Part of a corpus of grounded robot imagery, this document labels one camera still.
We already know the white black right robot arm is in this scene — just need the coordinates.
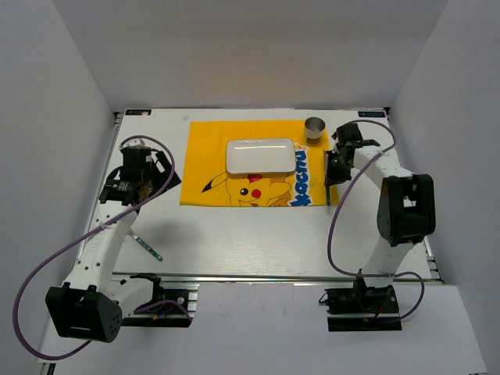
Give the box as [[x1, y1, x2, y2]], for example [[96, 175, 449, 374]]
[[324, 120, 436, 312]]

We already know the aluminium table frame rail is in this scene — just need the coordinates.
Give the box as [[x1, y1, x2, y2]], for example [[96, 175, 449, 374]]
[[104, 109, 439, 280]]

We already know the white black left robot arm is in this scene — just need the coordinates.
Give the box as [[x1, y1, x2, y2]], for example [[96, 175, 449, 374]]
[[45, 145, 180, 343]]

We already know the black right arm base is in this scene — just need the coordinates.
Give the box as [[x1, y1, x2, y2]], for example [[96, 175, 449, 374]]
[[319, 286, 402, 332]]

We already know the yellow Pikachu cloth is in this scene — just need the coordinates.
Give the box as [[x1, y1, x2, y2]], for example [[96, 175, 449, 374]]
[[180, 119, 339, 207]]

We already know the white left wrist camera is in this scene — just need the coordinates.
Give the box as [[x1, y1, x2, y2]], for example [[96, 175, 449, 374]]
[[118, 137, 149, 151]]

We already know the knife with teal handle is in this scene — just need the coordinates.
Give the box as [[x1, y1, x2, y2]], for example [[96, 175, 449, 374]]
[[324, 150, 333, 206]]

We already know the teal handled cutlery piece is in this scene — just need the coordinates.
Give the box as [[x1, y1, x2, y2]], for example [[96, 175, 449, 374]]
[[128, 230, 163, 262]]

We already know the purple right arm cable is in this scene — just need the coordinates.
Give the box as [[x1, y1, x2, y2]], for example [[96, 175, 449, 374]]
[[327, 120, 426, 323]]

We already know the metal cup with paper sleeve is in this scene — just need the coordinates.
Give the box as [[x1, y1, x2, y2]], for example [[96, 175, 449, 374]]
[[304, 116, 326, 145]]

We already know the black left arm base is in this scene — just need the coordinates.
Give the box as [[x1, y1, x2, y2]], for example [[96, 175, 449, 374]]
[[122, 283, 198, 328]]

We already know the white rectangular plate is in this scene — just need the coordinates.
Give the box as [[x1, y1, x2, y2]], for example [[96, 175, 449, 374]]
[[226, 138, 296, 174]]

